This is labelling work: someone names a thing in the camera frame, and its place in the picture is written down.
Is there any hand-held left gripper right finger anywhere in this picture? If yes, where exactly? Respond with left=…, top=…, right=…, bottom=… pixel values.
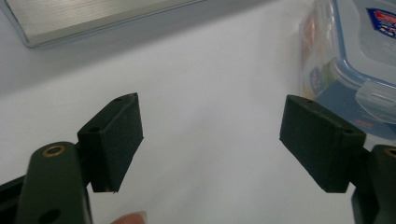
left=278, top=94, right=367, bottom=194

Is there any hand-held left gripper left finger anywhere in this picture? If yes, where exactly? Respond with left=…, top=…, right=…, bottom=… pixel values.
left=77, top=91, right=145, bottom=194

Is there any clear plastic container blue lid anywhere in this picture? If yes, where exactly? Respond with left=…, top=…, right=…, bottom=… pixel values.
left=298, top=0, right=396, bottom=141

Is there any silver metal panel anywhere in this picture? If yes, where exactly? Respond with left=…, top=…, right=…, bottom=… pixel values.
left=0, top=0, right=206, bottom=49

